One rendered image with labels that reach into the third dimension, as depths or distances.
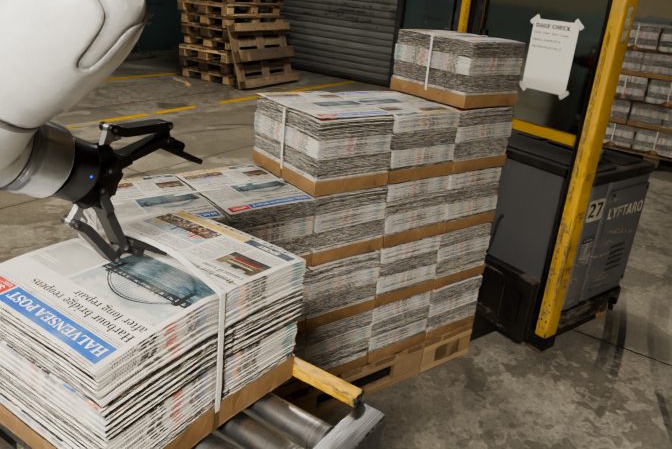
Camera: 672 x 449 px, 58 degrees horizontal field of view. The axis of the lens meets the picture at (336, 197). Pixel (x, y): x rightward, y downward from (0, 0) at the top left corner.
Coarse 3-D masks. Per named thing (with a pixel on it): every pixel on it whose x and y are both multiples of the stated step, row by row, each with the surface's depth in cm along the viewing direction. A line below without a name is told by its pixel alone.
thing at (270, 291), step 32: (128, 224) 99; (160, 224) 101; (192, 224) 102; (192, 256) 91; (224, 256) 92; (256, 256) 94; (288, 256) 96; (256, 288) 87; (288, 288) 95; (256, 320) 89; (288, 320) 97; (256, 352) 92; (288, 352) 100
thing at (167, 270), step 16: (80, 240) 92; (128, 256) 89; (144, 256) 89; (160, 256) 89; (144, 272) 84; (160, 272) 85; (176, 272) 85; (192, 272) 85; (208, 272) 86; (176, 288) 81; (192, 288) 81; (208, 288) 82; (224, 288) 82; (208, 304) 79; (208, 320) 80; (224, 320) 83; (208, 336) 80; (224, 336) 84; (208, 352) 82; (224, 352) 85; (208, 368) 83; (224, 368) 87; (208, 384) 85; (224, 384) 88; (208, 400) 86
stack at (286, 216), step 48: (144, 192) 170; (192, 192) 174; (240, 192) 178; (288, 192) 181; (384, 192) 195; (432, 192) 210; (288, 240) 177; (336, 240) 189; (384, 240) 203; (432, 240) 218; (336, 288) 195; (384, 288) 211; (336, 336) 203; (384, 336) 220; (384, 384) 229
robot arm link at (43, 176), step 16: (48, 128) 65; (64, 128) 68; (48, 144) 64; (64, 144) 66; (32, 160) 63; (48, 160) 64; (64, 160) 66; (32, 176) 64; (48, 176) 65; (64, 176) 66; (16, 192) 65; (32, 192) 66; (48, 192) 67
